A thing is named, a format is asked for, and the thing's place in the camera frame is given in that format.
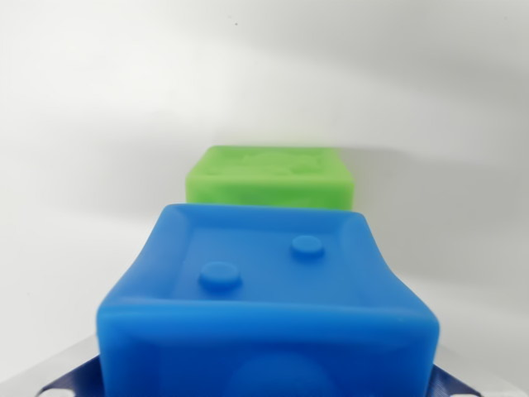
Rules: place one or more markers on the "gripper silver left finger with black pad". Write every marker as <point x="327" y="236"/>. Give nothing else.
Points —
<point x="72" y="370"/>

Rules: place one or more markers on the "blue cube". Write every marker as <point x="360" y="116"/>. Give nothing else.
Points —
<point x="268" y="310"/>

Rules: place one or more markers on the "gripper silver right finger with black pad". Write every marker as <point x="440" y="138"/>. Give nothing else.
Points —
<point x="463" y="378"/>

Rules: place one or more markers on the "green cube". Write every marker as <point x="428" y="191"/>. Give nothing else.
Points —
<point x="268" y="186"/>

